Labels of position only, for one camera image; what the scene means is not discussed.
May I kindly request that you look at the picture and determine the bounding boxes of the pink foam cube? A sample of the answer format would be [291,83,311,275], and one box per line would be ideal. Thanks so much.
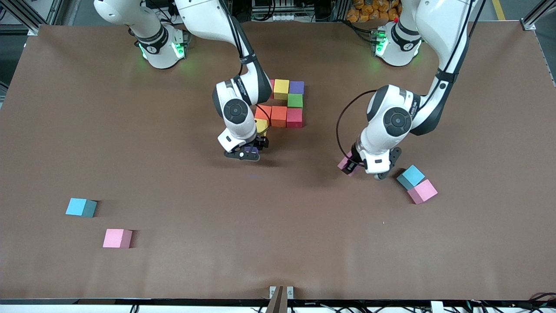
[407,179,438,205]
[103,229,133,249]
[338,152,357,176]

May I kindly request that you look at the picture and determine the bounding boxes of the blue foam cube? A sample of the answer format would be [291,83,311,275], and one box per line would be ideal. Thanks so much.
[66,198,98,218]
[396,165,426,190]

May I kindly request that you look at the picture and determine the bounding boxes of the brown table cover sheet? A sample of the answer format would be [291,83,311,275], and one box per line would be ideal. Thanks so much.
[0,22,556,300]

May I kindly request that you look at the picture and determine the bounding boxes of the bag of orange items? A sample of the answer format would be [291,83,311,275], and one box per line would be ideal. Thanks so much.
[347,0,402,23]

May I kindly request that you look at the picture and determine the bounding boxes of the black camera cable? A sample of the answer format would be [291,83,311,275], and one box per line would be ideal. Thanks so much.
[256,104,272,127]
[335,90,378,168]

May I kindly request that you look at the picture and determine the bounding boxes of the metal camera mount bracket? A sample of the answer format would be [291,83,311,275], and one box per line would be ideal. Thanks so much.
[269,286,294,313]

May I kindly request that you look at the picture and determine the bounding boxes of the aluminium frame profile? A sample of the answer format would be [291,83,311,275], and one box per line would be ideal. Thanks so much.
[521,0,556,31]
[0,0,66,35]

